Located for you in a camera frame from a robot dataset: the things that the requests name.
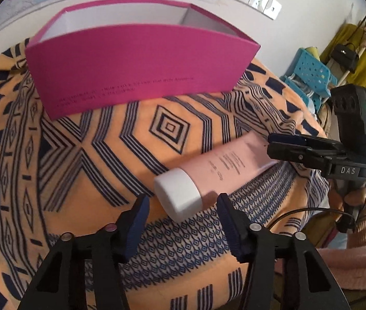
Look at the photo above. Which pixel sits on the patterned orange blanket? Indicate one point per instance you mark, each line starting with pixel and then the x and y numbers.
pixel 73 168

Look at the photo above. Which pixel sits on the person's right hand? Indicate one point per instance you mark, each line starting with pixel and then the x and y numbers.
pixel 354 201

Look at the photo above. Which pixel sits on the blue perforated plastic rack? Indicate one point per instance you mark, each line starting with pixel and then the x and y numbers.
pixel 312 71

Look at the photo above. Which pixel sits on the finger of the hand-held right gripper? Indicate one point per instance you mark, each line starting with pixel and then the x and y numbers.
pixel 296 156
pixel 299 140

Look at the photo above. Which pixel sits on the pink tube white cap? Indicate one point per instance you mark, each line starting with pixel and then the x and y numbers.
pixel 221 164

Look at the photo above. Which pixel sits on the wooden coat rack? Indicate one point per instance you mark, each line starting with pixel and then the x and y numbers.
pixel 365 35

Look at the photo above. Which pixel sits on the pink cardboard box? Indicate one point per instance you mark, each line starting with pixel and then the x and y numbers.
pixel 137 71

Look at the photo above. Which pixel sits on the yellow-green cylinder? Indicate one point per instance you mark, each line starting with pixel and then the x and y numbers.
pixel 312 53

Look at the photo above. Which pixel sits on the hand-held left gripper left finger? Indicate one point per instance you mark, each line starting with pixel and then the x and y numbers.
pixel 137 219

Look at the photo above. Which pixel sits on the black handbag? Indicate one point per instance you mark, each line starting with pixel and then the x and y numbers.
pixel 344 55

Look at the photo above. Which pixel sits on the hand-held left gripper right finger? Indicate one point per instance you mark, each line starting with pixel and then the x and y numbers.
pixel 230 222

